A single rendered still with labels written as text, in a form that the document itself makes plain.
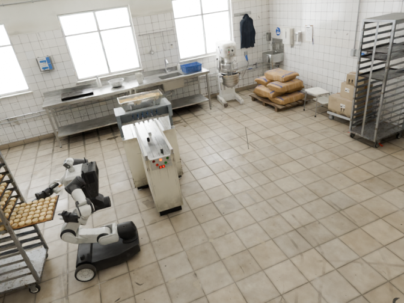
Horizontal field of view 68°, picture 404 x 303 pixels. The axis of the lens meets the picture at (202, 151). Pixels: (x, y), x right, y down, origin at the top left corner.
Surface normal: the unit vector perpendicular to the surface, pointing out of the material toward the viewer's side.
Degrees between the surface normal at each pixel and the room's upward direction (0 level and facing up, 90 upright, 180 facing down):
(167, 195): 90
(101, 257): 0
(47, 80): 90
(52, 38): 90
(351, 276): 0
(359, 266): 0
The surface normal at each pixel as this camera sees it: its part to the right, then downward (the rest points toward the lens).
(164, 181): 0.32, 0.41
